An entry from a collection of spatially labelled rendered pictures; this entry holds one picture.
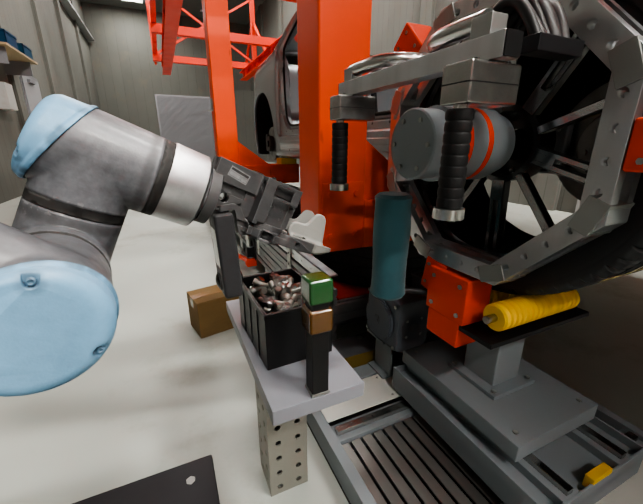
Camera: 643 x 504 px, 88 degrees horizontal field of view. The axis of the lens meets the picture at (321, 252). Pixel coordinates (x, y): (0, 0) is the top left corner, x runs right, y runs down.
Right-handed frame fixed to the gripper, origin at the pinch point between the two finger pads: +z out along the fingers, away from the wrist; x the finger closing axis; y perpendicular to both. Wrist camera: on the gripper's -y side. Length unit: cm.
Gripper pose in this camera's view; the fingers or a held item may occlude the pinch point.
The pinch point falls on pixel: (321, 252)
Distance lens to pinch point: 53.0
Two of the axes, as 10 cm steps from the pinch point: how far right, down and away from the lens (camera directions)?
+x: -4.9, -2.7, 8.3
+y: 3.7, -9.2, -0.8
